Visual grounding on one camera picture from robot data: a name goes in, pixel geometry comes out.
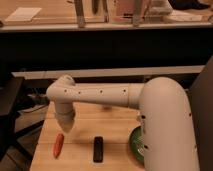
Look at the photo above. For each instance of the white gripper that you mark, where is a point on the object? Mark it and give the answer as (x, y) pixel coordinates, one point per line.
(65, 121)

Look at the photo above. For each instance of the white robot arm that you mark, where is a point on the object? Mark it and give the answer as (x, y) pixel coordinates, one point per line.
(168, 136)

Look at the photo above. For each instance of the black rectangular block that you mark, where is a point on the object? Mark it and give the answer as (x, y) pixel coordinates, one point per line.
(98, 149)

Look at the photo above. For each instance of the black chair at left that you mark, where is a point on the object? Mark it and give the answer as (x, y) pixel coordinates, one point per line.
(12, 99)

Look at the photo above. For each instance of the green glass plate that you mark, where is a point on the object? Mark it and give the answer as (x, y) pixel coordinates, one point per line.
(136, 145)

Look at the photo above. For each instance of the white paper sheet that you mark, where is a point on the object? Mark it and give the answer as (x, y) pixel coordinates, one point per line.
(22, 14)

